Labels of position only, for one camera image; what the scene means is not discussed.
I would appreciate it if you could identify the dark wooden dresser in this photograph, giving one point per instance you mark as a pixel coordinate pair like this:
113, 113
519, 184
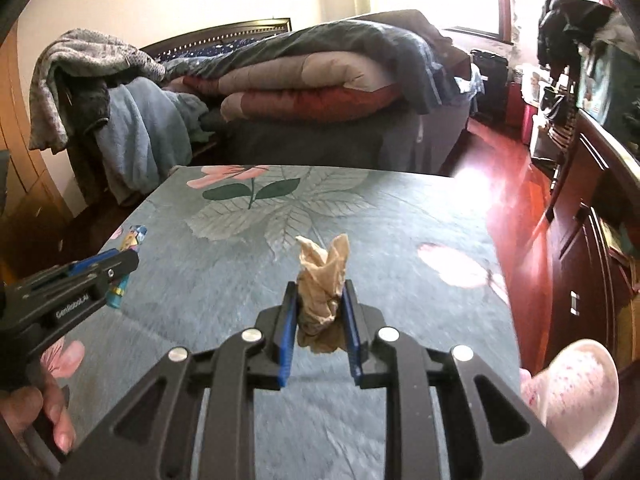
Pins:
580, 240

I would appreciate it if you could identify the teal floral tablecloth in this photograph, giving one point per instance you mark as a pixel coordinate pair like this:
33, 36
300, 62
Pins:
400, 210

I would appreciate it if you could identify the black suitcase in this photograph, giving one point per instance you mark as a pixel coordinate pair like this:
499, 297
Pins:
490, 85

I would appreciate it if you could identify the folded quilts pile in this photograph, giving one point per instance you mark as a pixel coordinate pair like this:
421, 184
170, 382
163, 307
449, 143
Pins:
375, 40

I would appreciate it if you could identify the bed with dark sheet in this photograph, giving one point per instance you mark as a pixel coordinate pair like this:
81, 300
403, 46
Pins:
325, 145

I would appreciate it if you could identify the brown tissue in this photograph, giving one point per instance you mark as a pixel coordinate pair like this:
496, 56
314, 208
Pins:
320, 280

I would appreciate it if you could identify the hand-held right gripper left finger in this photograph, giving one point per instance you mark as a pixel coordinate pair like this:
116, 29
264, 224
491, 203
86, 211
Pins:
286, 340

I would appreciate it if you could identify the teal printed box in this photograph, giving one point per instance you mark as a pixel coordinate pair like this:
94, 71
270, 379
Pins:
615, 90

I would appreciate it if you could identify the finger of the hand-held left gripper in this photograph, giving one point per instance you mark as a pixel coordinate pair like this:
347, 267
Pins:
90, 264

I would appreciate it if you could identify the grey and red folded comforter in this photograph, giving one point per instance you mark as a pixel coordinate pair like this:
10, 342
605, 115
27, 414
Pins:
300, 90

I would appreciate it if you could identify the orange wooden wardrobe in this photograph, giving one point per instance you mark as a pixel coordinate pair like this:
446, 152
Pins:
20, 160

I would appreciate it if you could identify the clothes draped on chair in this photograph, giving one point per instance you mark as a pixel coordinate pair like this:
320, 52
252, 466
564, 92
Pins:
75, 55

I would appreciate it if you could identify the light blue fleece blanket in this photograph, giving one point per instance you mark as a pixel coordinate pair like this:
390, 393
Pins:
140, 130

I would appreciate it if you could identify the pink patterned slipper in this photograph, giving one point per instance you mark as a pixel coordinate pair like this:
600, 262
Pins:
575, 395

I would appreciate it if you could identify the person's left hand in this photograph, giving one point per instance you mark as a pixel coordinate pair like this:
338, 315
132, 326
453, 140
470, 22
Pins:
60, 425

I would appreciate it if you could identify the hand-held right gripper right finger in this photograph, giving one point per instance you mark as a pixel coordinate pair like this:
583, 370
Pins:
351, 340

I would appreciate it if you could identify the black jacket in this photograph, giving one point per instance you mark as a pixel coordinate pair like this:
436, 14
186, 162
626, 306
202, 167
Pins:
87, 105

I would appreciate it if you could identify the small colourful teal packet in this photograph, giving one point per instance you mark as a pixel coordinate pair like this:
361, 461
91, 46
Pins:
134, 240

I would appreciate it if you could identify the hanging dark clothes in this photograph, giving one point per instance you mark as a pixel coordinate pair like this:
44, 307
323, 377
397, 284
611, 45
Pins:
565, 15

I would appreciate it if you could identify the dark wooden headboard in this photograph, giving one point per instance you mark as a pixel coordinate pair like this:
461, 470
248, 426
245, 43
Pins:
210, 37

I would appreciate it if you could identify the white basket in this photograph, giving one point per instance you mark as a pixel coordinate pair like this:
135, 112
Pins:
532, 82

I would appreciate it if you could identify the pink storage bin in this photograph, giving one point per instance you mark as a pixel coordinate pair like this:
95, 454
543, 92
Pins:
529, 125

